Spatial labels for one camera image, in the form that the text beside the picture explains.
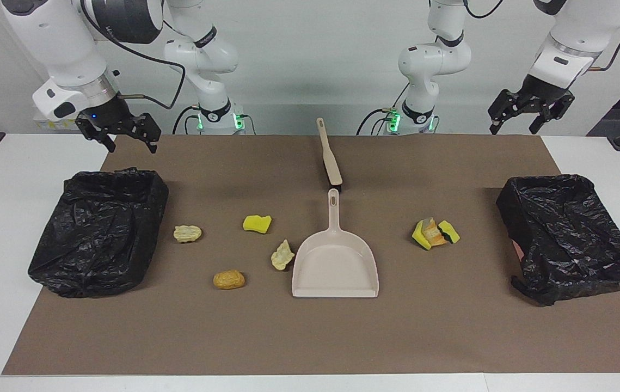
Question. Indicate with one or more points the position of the beige plastic dustpan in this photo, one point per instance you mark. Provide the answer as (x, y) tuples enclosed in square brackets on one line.
[(335, 267)]

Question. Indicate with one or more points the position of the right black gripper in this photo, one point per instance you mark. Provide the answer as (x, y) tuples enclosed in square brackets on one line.
[(111, 114)]

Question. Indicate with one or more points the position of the brown bread roll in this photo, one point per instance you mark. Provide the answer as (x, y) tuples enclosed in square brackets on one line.
[(228, 280)]

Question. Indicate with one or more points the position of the large notched yellow sponge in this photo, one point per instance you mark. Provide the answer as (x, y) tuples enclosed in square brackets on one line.
[(419, 237)]

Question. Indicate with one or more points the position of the black-bagged trash bin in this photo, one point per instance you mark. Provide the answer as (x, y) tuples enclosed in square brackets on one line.
[(97, 234)]

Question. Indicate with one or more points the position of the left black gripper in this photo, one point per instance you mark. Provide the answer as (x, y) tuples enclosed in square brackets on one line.
[(538, 95)]

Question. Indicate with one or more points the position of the black-bagged bin pink rim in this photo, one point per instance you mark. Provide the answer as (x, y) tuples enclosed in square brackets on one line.
[(565, 239)]

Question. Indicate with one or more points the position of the sliced orange-crust bread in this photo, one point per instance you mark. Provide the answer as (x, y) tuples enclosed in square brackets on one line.
[(435, 234)]

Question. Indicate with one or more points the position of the yellow sponge green edge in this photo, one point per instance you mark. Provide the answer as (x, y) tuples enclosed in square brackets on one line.
[(450, 232)]

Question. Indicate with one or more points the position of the plain yellow sponge piece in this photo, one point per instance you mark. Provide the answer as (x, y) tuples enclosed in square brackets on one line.
[(257, 224)]

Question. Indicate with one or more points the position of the pale torn bread chunk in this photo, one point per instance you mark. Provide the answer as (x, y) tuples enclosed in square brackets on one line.
[(282, 256)]

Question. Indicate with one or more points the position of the pale oval bread piece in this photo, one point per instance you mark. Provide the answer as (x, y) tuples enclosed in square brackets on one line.
[(187, 233)]

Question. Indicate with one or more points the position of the white cardboard box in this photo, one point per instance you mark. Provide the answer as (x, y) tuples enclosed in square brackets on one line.
[(48, 124)]

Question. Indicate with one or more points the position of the brown table mat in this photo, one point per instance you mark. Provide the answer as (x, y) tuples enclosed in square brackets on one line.
[(310, 337)]

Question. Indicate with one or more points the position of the beige hand brush black bristles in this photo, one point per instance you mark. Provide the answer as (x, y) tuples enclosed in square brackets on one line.
[(331, 163)]

